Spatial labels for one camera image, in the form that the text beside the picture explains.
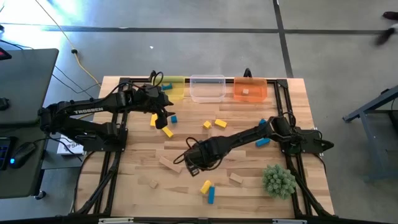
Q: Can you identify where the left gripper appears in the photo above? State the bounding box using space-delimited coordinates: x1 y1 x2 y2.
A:
138 86 176 130

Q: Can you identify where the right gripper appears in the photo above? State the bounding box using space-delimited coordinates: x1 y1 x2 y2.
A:
183 145 208 177

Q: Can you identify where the yellow cylinder block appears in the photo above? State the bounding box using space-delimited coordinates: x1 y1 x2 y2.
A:
200 179 213 195

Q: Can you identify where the long wood block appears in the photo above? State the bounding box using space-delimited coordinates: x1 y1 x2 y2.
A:
159 156 183 174

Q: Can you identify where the short wood block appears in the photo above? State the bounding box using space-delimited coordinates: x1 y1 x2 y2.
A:
229 172 244 184

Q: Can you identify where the yellow translucent plastic bin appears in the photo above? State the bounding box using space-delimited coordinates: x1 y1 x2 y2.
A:
160 75 187 102

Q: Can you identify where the clear plastic bin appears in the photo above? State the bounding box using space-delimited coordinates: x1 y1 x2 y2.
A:
189 74 227 104

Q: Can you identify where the black rig beam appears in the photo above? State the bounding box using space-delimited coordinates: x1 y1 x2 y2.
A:
0 213 398 224

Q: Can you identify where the green artificial plant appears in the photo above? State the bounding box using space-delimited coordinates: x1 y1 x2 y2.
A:
262 164 297 200

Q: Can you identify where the orange translucent plastic bin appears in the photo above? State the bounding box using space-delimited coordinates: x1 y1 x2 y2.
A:
233 77 269 103

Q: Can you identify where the white printed box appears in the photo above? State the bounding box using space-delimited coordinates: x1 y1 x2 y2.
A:
57 135 86 156

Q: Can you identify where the dark grey desk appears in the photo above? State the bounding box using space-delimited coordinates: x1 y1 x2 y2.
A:
0 48 60 125
0 123 51 199

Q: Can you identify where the black computer mouse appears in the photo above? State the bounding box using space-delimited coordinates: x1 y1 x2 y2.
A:
9 142 37 170

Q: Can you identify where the black keyboard blue lit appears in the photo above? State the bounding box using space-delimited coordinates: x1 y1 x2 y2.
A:
0 136 12 171

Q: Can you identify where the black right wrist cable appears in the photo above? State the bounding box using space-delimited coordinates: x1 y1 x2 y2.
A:
172 136 203 172

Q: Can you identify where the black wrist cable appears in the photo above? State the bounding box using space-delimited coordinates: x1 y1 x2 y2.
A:
148 70 165 91
172 136 203 172

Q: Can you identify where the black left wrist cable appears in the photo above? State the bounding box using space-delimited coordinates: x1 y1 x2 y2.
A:
148 70 165 91

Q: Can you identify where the black floor cable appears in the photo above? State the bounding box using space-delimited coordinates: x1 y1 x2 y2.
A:
51 64 102 100

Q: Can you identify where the yellow floor cable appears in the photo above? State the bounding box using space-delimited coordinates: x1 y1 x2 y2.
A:
34 0 102 88

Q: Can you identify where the blue grey metal table frame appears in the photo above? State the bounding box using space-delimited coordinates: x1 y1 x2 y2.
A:
341 85 398 183

